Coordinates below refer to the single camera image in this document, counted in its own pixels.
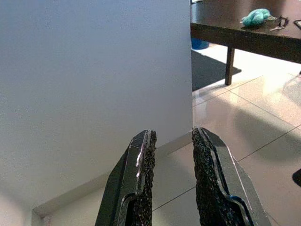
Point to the dark grey floor mat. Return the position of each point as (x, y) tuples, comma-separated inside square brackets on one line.
[(207, 70)]

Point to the dark brown wooden table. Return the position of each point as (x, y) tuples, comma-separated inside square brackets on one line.
[(235, 37)]

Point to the black phone case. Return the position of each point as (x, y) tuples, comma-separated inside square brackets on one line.
[(297, 24)]

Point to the silver house key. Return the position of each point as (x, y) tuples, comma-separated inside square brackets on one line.
[(275, 28)]

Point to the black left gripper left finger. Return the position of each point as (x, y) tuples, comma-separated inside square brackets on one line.
[(124, 179)]

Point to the blue bin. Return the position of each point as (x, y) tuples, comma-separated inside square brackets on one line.
[(198, 44)]

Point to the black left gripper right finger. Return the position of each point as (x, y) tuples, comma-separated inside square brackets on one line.
[(218, 179)]

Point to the dark rounded floor object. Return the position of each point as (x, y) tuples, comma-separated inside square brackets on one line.
[(297, 177)]

